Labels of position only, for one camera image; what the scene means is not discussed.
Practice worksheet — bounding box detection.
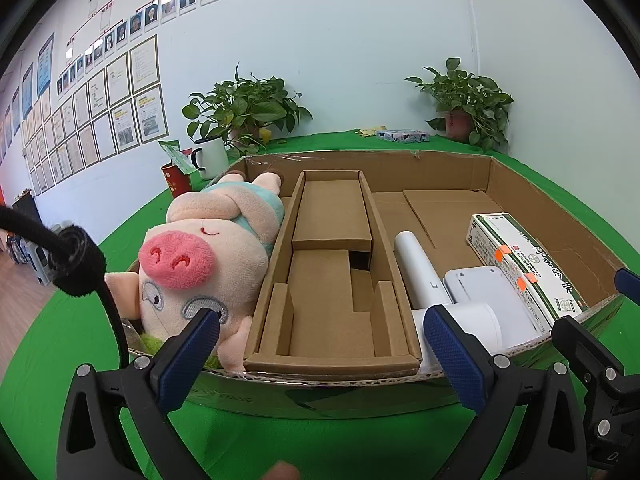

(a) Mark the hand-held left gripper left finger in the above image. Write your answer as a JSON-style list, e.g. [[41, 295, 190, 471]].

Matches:
[[56, 308, 221, 480]]

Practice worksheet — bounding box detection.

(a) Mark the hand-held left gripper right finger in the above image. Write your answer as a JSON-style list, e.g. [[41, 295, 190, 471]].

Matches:
[[422, 306, 588, 480]]

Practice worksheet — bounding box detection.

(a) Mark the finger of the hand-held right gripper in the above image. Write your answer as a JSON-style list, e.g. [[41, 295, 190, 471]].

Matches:
[[551, 315, 626, 391], [614, 267, 640, 297]]

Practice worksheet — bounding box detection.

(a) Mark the white plastic case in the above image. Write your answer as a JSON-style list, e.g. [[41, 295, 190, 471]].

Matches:
[[442, 266, 536, 348]]

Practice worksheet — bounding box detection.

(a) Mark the pink pig plush toy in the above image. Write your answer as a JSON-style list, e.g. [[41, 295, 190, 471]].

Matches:
[[102, 170, 286, 373]]

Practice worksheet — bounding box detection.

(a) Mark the white handheld fan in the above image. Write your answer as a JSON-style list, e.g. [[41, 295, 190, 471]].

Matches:
[[393, 230, 502, 356]]

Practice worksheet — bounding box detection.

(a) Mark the green and white medicine box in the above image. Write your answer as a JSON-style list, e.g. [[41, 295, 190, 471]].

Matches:
[[466, 212, 590, 333]]

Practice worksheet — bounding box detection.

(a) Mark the narrow brown cardboard box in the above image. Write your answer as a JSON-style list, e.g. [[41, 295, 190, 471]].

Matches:
[[243, 170, 423, 376]]

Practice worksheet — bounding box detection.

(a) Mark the large cardboard box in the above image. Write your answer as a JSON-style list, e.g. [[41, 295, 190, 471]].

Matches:
[[120, 149, 628, 421]]

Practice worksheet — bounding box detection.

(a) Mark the person's left hand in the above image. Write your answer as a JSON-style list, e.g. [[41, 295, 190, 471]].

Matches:
[[265, 461, 301, 480]]

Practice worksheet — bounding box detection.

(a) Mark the green tablecloth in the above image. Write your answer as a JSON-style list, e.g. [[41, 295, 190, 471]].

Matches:
[[0, 130, 640, 480]]

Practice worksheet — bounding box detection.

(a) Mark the red paper cup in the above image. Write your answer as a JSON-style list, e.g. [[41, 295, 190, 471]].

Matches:
[[160, 161, 193, 197]]

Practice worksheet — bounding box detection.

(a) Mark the grey plastic stool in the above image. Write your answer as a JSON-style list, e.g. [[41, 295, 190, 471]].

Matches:
[[7, 220, 71, 287]]

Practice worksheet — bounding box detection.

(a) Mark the white enamel mug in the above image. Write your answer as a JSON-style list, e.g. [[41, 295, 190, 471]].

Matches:
[[190, 136, 230, 181]]

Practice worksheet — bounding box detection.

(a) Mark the green paper packet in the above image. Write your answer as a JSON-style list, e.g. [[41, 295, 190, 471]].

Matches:
[[158, 140, 193, 173]]

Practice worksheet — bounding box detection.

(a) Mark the blue patterned tissue pack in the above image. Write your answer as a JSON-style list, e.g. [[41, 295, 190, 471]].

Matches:
[[376, 129, 430, 143]]

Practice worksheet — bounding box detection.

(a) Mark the green plant in red pot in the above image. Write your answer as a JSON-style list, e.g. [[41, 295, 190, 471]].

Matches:
[[405, 57, 515, 153]]

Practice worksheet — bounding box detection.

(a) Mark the bushy potted green plant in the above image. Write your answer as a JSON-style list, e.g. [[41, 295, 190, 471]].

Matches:
[[182, 63, 313, 157]]

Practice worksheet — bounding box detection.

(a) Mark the black cable with velcro strap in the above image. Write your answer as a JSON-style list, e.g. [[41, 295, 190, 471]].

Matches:
[[0, 205, 132, 361]]

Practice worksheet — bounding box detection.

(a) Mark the wall of framed certificates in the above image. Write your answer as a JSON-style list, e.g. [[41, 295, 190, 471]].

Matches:
[[22, 35, 168, 196]]

